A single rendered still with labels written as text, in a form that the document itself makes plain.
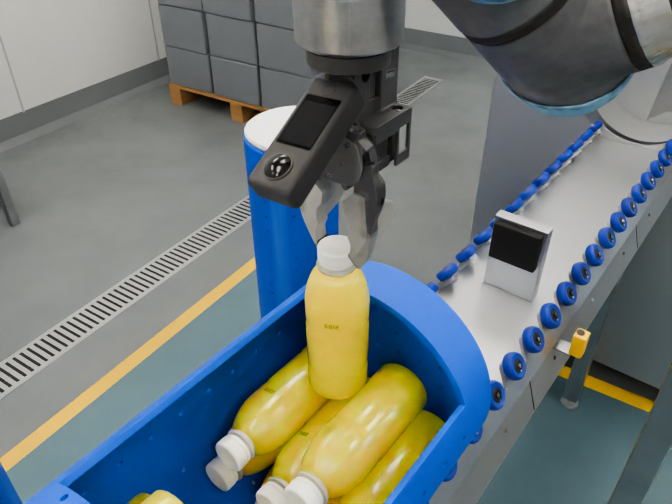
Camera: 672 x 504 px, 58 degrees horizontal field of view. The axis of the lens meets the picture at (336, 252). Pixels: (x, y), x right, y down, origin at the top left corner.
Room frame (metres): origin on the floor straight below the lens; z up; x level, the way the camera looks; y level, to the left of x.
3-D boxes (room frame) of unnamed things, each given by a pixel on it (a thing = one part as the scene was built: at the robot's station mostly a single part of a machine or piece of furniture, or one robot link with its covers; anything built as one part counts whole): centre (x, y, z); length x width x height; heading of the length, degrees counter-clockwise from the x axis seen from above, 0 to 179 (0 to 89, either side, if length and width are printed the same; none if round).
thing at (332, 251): (0.50, 0.00, 1.32); 0.04 x 0.04 x 0.02
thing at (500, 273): (0.90, -0.33, 1.00); 0.10 x 0.04 x 0.15; 52
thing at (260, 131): (1.41, 0.09, 1.03); 0.28 x 0.28 x 0.01
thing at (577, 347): (0.78, -0.40, 0.92); 0.08 x 0.03 x 0.05; 52
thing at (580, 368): (1.41, -0.81, 0.31); 0.06 x 0.06 x 0.63; 52
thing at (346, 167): (0.52, -0.02, 1.45); 0.09 x 0.08 x 0.12; 143
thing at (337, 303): (0.50, 0.00, 1.22); 0.07 x 0.07 x 0.19
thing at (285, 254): (1.41, 0.09, 0.59); 0.28 x 0.28 x 0.88
